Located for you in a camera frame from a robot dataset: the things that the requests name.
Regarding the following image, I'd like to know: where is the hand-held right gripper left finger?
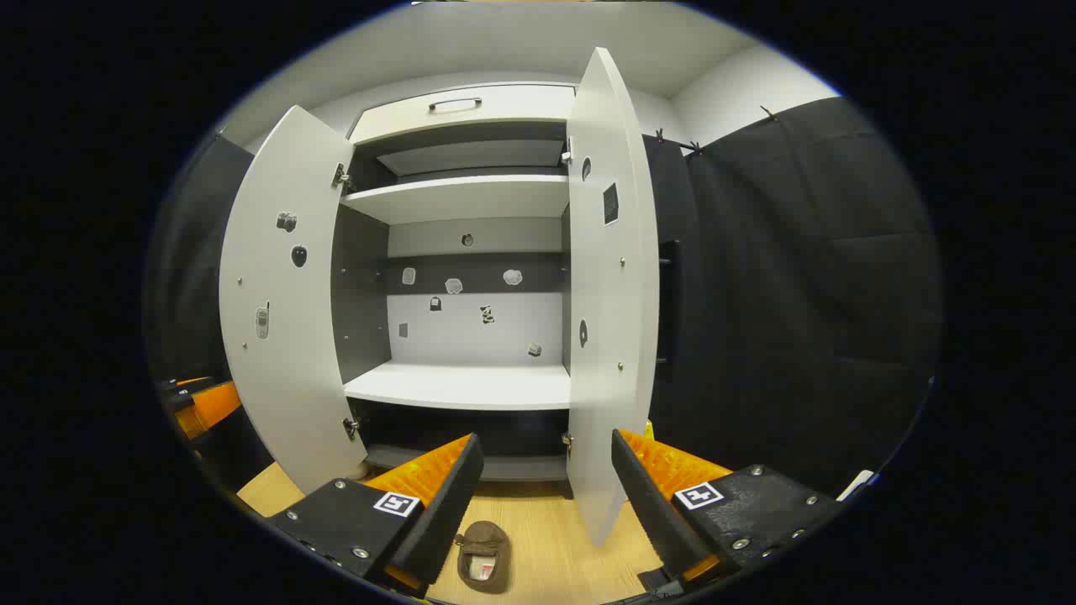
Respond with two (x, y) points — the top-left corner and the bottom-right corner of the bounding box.
(267, 433), (486, 599)

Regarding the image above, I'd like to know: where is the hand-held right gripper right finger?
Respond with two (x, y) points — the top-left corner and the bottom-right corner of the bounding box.
(611, 429), (844, 593)

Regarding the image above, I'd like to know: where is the brown fuzzy shoe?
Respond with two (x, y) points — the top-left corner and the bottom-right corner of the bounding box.
(456, 521), (511, 594)

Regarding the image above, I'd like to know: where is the white cabinet door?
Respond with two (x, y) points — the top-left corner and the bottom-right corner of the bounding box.
(565, 46), (661, 549)
(219, 105), (371, 495)

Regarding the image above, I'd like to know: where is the white shoe cabinet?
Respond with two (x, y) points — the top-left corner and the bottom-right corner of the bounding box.
(332, 82), (581, 484)

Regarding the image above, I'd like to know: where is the white cabinet shelf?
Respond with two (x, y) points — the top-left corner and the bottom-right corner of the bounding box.
(340, 175), (571, 225)
(343, 361), (572, 412)

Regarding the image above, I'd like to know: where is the white cabinet drawer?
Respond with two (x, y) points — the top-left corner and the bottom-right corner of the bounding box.
(349, 82), (577, 145)

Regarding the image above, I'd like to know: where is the white flat panel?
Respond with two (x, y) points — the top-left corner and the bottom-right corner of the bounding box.
(836, 469), (877, 502)

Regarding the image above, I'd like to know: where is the black backdrop cloth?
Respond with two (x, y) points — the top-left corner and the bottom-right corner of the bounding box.
(643, 97), (942, 497)

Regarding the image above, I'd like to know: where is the black door handle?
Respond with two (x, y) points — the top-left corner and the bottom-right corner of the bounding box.
(660, 239), (683, 368)

